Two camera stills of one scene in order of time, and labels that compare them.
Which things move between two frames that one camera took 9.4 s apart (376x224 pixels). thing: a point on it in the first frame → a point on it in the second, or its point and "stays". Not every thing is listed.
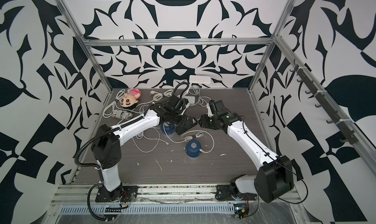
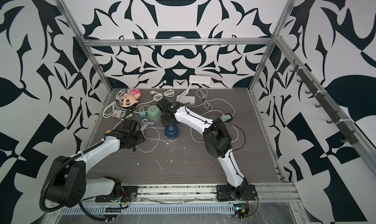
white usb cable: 167,144 stays
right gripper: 203,121 → 163,122
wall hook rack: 348,135 stays
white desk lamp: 196,79 stays
